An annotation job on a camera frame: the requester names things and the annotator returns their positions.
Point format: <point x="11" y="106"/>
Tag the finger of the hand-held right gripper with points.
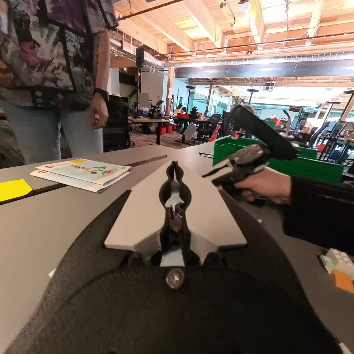
<point x="218" y="169"/>

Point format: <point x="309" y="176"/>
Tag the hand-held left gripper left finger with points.
<point x="132" y="218"/>

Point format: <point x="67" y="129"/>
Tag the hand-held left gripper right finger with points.
<point x="215" y="218"/>

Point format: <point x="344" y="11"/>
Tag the small dark grey lego piece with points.
<point x="174" y="217"/>

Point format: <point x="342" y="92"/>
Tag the lego instruction booklet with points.
<point x="62" y="181"/>
<point x="83" y="169"/>

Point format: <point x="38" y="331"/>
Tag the pale green lego packet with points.
<point x="336" y="260"/>

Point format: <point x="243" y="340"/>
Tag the orange lego brick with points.
<point x="343" y="280"/>

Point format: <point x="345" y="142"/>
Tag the person's right hand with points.
<point x="271" y="185"/>

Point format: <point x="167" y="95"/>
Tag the orange traffic cone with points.
<point x="214" y="135"/>

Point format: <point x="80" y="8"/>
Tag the ceiling projector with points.
<point x="268" y="87"/>

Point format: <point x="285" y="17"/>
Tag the green plastic bin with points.
<point x="304" y="168"/>

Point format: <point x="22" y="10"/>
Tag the red storage bin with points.
<point x="167" y="129"/>

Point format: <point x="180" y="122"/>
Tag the wooden desk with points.
<point x="150" y="121"/>

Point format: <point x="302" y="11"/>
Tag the black office chair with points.
<point x="117" y="124"/>

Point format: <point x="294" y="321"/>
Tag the yellow sticky note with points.
<point x="13" y="190"/>

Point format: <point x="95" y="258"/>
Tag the black hanging speaker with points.
<point x="140" y="56"/>

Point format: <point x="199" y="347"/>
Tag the silver ventilation duct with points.
<point x="249" y="62"/>

